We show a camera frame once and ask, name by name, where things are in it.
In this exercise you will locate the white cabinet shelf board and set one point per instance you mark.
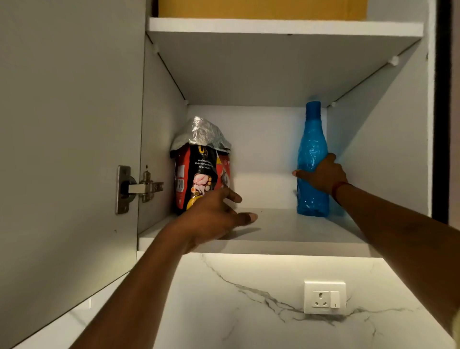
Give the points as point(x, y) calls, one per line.
point(280, 64)

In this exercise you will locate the yellow cardboard box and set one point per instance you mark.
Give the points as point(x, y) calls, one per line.
point(262, 9)

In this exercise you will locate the person's left thumb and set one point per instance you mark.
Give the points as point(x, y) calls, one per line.
point(245, 219)

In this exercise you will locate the metal cabinet door hinge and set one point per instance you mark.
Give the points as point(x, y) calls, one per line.
point(138, 188)

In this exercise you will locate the grey cabinet door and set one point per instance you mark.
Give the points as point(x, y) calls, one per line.
point(68, 143)

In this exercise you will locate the person's right hand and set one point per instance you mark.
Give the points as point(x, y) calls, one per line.
point(327, 176)

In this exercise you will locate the blue plastic water bottle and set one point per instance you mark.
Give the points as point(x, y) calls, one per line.
point(312, 143)

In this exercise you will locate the red wrist thread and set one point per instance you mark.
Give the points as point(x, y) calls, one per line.
point(337, 187)

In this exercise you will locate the white wall power socket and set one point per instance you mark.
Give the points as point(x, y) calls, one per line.
point(324, 297)

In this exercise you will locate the person's right thumb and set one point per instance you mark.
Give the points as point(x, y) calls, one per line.
point(304, 174)

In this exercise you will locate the white wall cabinet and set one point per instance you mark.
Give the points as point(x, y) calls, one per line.
point(391, 143)

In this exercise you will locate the person's left hand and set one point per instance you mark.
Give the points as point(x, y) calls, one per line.
point(206, 219)

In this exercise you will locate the red black foil food bag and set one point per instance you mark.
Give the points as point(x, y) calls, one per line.
point(197, 169)

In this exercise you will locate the person's left forearm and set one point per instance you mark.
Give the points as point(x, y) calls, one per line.
point(143, 291)

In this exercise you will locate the person's right forearm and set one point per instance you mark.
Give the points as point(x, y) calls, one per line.
point(402, 237)

